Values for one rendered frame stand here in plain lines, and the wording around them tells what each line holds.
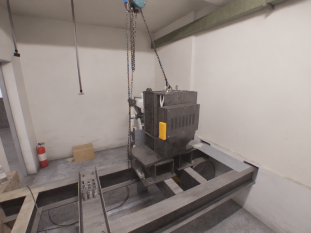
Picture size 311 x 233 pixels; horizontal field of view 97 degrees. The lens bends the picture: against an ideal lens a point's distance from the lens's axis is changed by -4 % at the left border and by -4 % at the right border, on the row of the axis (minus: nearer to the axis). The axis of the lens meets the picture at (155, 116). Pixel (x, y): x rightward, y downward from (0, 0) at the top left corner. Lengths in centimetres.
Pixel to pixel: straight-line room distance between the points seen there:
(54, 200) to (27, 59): 261
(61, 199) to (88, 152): 166
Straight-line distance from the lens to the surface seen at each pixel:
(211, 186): 178
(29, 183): 348
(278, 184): 223
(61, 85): 362
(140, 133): 209
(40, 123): 379
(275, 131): 211
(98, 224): 144
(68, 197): 212
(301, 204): 224
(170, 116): 136
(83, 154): 361
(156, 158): 168
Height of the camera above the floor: 175
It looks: 14 degrees down
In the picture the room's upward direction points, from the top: straight up
